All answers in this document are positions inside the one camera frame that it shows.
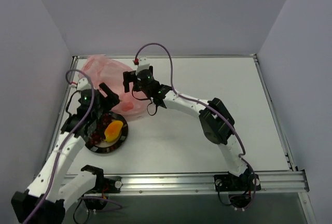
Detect pink plastic bag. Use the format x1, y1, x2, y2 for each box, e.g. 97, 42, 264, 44
80, 54, 147, 117

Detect orange yellow fake mango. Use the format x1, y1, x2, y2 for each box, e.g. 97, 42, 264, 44
104, 120, 123, 143

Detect dark red fake grapes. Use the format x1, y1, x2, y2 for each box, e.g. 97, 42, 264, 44
89, 114, 112, 145

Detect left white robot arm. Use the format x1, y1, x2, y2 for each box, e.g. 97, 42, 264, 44
11, 82, 120, 223

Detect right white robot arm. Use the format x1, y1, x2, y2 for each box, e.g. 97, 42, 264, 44
123, 66, 260, 192

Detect pink fake peach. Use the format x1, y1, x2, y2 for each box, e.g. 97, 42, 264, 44
121, 102, 134, 112

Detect black rimmed round plate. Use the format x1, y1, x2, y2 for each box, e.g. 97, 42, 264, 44
85, 111, 129, 154

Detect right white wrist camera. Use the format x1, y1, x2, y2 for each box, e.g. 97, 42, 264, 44
133, 57, 150, 74

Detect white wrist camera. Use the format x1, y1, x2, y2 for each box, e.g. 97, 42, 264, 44
133, 57, 150, 74
70, 78, 91, 91

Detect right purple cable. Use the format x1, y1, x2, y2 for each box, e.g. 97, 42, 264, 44
134, 43, 260, 209

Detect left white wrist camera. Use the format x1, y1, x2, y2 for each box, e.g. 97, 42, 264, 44
70, 78, 91, 91

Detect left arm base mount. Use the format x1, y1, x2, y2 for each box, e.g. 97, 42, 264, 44
79, 176, 122, 212

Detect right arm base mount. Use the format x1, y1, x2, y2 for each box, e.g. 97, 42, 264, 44
214, 173, 261, 211

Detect aluminium front rail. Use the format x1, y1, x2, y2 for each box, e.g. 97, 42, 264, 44
25, 171, 310, 196

